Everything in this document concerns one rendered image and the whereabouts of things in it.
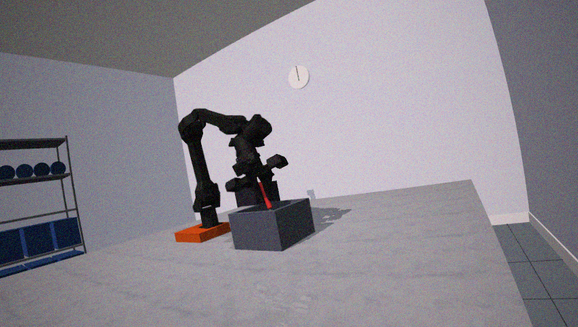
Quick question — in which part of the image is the red peg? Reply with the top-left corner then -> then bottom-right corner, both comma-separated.
258,182 -> 272,210

